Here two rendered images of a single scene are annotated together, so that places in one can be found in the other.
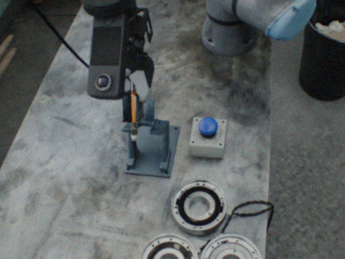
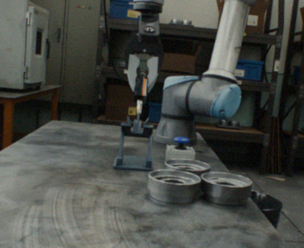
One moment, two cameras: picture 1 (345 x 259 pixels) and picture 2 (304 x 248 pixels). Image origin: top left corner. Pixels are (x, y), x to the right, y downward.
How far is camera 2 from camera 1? 0.79 m
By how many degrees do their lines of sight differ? 50
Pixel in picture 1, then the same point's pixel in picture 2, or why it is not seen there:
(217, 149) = (190, 154)
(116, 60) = (156, 25)
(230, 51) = not seen: hidden behind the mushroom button
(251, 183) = not seen: hidden behind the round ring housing
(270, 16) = (214, 93)
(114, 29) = (153, 16)
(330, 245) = not seen: outside the picture
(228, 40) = (178, 132)
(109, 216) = (106, 179)
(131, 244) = (132, 188)
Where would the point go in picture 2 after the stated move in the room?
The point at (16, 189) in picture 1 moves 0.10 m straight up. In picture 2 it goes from (5, 167) to (7, 123)
